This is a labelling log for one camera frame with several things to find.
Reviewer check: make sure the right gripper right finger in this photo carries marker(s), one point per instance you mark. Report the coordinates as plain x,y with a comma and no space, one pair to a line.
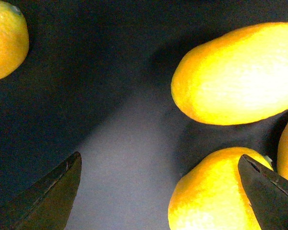
267,192

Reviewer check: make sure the yellow mango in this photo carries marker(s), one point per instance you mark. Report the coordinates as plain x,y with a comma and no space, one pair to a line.
238,78

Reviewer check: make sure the yellow lemon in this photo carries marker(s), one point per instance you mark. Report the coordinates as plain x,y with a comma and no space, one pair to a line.
211,196
14,38

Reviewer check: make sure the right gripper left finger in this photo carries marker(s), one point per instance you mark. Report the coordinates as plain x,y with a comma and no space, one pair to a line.
47,204

